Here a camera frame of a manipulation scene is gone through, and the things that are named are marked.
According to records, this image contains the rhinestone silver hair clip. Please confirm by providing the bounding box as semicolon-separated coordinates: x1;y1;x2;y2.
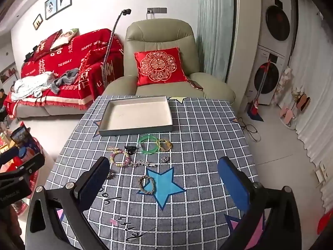
128;161;156;168

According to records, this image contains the red covered sofa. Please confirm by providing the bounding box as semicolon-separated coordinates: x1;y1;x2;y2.
5;29;124;118

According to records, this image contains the flexible gooseneck camera stand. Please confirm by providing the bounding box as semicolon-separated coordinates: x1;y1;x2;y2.
102;9;132;87

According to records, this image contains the shallow grey cardboard tray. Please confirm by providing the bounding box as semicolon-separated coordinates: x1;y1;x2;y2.
98;96;173;137

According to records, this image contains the red snack box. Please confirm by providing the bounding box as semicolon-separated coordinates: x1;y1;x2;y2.
1;125;43;216

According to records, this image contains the red embroidered cushion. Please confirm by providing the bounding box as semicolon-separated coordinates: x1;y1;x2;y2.
134;47;187;86

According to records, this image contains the teal curtain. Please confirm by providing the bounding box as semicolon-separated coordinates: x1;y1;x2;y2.
196;0;234;81

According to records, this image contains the yellow cord bead bracelet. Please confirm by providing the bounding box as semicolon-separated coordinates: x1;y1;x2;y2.
156;138;173;153

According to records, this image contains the red phone on armrest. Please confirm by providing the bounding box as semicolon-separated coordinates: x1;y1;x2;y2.
187;79;203;91

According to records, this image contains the black double picture frame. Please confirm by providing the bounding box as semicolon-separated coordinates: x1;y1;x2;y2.
45;0;72;20

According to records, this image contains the grey checked tablecloth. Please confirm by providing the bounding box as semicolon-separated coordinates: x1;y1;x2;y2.
45;96;258;249

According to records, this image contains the small silver charm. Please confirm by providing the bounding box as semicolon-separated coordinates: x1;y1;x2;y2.
162;156;170;163

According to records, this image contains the black hair claw clip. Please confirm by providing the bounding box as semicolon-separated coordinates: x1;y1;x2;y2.
124;146;137;155

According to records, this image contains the grey crumpled garment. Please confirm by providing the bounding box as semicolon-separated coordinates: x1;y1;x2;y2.
50;68;79;94

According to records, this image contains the pink yellow beaded bracelet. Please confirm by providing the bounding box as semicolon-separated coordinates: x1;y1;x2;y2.
109;148;131;168

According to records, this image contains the braided tan rope bracelet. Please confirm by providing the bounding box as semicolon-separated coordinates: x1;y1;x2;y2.
138;175;157;195

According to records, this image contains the green translucent bangle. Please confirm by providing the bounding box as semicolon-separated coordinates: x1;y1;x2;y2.
138;135;159;155

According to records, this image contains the wall power outlet strip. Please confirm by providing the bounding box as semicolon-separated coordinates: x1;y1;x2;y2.
147;7;167;14

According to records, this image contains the black floor cable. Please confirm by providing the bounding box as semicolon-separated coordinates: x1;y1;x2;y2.
237;117;262;143

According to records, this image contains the lower white washing machine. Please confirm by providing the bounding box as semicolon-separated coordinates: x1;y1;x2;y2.
244;45;287;106

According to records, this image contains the olive green armchair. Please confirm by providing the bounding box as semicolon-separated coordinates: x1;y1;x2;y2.
103;19;236;104

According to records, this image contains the white crumpled blanket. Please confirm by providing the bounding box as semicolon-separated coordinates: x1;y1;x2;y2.
11;71;60;101

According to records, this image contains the small black picture frame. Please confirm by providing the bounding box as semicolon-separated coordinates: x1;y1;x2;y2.
33;14;43;30

